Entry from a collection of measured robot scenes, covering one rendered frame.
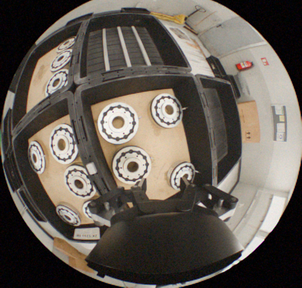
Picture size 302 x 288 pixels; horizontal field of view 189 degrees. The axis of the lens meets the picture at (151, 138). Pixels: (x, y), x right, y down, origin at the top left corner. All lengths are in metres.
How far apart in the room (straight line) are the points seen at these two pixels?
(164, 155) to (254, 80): 2.82
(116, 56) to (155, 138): 0.31
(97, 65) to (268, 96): 2.95
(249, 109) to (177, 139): 2.58
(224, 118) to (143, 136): 0.45
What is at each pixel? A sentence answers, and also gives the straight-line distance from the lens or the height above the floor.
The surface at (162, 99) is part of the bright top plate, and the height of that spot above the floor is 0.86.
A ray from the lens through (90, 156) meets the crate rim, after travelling 0.19.
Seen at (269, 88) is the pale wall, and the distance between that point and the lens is 2.92.
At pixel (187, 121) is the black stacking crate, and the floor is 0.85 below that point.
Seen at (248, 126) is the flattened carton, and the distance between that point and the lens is 2.90.
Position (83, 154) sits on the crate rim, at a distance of 0.19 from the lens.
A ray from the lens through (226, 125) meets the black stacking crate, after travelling 0.61.
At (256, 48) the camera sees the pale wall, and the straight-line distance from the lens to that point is 3.13.
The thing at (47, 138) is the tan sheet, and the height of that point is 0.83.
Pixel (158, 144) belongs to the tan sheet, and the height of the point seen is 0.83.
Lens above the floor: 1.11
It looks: 68 degrees down
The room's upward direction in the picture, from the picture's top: 97 degrees clockwise
